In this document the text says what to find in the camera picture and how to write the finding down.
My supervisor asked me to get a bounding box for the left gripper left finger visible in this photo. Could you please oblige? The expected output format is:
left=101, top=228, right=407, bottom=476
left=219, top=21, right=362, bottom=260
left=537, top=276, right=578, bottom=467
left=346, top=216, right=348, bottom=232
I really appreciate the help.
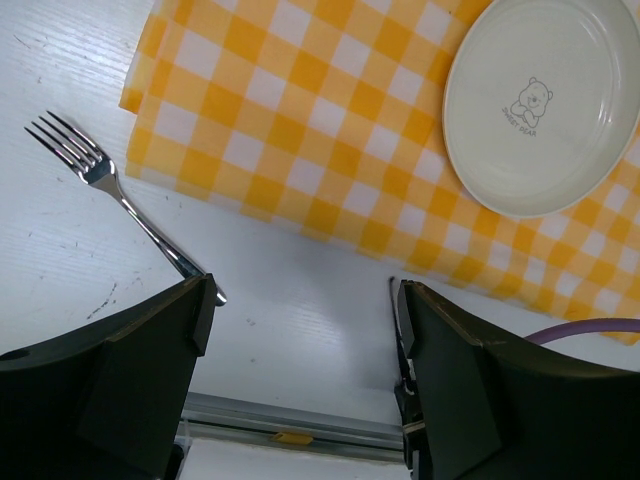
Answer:
left=1, top=274, right=216, bottom=479

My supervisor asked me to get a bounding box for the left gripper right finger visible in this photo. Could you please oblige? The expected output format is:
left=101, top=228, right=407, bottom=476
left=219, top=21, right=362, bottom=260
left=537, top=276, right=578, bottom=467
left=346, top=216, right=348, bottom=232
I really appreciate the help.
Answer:
left=397, top=281, right=639, bottom=479

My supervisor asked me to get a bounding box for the silver fork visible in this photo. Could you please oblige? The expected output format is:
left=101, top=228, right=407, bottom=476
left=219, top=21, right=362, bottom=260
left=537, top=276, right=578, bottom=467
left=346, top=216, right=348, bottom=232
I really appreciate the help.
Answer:
left=24, top=110, right=205, bottom=278

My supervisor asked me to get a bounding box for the cream round plate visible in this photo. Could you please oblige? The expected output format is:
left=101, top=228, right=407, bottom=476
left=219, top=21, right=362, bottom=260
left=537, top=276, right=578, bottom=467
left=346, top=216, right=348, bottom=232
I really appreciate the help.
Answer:
left=443, top=1, right=639, bottom=218

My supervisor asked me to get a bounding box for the yellow white checkered cloth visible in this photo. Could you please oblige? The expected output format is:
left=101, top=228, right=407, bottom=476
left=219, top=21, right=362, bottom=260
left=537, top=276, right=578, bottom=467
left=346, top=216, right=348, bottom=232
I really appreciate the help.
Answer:
left=120, top=1, right=639, bottom=320

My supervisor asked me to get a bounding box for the aluminium rail frame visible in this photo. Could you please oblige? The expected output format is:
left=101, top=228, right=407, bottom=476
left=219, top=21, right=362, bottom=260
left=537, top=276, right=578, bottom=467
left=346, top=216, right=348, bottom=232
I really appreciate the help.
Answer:
left=176, top=392, right=404, bottom=464

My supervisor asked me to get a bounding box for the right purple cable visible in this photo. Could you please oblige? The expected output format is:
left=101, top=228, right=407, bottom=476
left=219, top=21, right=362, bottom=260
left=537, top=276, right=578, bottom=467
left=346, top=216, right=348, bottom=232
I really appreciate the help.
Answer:
left=525, top=317, right=640, bottom=345

